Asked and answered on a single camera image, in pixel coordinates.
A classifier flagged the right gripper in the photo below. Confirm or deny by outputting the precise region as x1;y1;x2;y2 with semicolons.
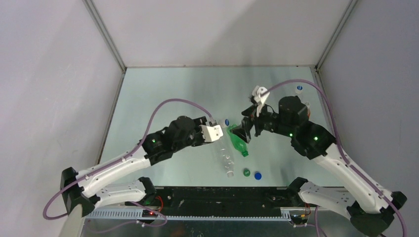
229;101;294;143

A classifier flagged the clear plastic bottle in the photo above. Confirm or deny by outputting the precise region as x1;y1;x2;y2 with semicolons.
215;119;228;144

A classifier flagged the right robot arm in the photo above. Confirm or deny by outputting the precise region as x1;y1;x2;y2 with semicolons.
231;96;407;237

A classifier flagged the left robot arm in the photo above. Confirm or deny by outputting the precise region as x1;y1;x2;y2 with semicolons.
60;116;223;217

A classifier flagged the green plastic bottle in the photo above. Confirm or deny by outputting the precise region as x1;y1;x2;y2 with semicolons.
227;124;249;157

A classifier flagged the clear bottle lying on table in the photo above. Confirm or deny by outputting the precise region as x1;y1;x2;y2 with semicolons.
214;137;234;178

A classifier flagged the green bottle cap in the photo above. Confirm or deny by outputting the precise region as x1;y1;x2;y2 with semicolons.
243;168;251;177

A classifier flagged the orange drink bottle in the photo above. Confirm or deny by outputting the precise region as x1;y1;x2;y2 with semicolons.
304;101;311;117

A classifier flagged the clear bottle with blue cap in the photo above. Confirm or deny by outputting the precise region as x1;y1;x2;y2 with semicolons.
295;85;303;96

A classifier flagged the left circuit board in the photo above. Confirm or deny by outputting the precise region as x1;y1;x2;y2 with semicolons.
141;210;159;218

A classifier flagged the circuit board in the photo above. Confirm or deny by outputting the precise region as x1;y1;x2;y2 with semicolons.
290;214;310;227
141;210;159;218

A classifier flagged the right circuit board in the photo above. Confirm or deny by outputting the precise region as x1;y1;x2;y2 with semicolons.
290;214;310;227

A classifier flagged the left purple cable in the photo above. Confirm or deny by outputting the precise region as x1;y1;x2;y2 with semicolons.
42;98;215;220

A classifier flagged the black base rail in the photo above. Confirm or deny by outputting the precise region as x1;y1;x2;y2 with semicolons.
139;186;306;217

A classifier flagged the metal cable duct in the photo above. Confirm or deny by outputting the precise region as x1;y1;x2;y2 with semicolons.
86;208;291;221

